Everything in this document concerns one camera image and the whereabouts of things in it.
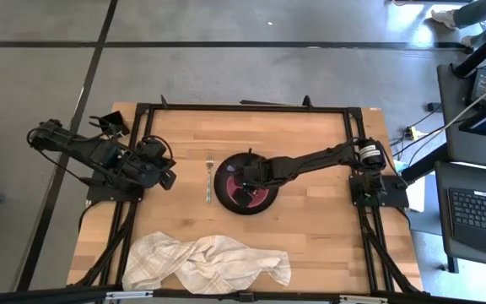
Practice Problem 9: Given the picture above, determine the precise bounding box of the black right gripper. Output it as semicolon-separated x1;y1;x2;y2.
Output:
231;155;274;209

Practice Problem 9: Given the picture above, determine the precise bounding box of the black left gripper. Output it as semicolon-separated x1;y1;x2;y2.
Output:
134;138;178;192

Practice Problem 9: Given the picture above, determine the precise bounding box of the black plate with pink centre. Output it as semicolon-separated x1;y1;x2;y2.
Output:
213;152;280;216

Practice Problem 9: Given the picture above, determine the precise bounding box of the silver metal fork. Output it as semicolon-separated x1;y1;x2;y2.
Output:
205;152;215;204

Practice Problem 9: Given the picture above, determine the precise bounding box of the white checkered cloth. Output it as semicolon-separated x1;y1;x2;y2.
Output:
121;230;293;296

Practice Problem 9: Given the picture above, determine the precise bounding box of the white paper sheet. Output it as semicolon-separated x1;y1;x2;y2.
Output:
405;173;426;213

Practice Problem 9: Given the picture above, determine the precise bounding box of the black desk leg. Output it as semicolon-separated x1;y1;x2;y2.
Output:
452;15;486;79
399;142;450;183

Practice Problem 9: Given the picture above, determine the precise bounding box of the grey desk top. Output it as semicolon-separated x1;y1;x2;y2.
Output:
434;160;486;270
435;62;486;171

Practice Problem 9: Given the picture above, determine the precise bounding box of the black keyboard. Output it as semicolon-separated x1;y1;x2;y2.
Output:
446;187;486;259

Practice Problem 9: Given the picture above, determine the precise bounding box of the black power adapter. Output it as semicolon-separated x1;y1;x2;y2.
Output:
469;68;486;106

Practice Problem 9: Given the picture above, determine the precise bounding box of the person's white shoe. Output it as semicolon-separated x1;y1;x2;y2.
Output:
429;8;459;30

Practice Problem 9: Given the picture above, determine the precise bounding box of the person's leg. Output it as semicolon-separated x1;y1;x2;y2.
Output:
452;0;486;29

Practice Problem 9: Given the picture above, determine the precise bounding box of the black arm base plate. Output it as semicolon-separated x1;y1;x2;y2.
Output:
85;166;148;204
348;173;410;209

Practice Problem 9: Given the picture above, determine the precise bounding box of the black open bracket box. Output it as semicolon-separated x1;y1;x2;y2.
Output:
88;110;132;142

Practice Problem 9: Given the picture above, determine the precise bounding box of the black metal table frame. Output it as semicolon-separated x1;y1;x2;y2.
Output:
68;94;424;296

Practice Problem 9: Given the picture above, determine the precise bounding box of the silver aluminium rail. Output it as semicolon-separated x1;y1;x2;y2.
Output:
105;290;154;301
338;295;390;304

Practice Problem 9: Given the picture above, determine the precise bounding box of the white cable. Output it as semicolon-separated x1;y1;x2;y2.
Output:
394;72;486;158

